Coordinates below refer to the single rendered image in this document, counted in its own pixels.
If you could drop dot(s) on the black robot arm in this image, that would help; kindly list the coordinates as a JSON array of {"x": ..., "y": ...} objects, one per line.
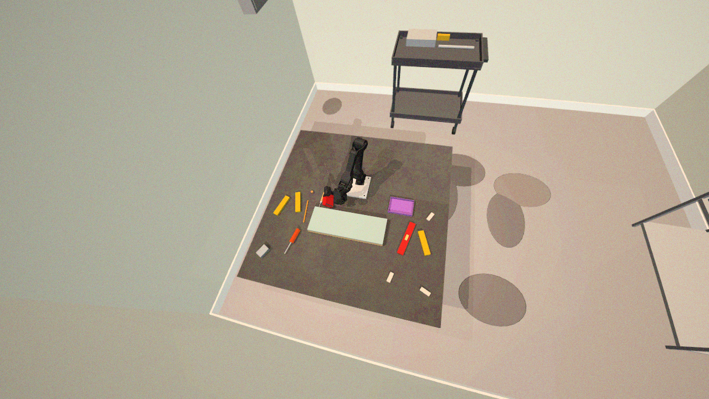
[{"x": 355, "y": 160}]

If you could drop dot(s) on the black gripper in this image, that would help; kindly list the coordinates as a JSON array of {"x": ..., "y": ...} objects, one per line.
[{"x": 328, "y": 192}]

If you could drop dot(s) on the purple shallow tray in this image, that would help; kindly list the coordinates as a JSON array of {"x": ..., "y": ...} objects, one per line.
[{"x": 401, "y": 206}]

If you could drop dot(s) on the orange-handled awl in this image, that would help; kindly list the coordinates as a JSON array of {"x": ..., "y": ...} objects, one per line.
[{"x": 293, "y": 237}]

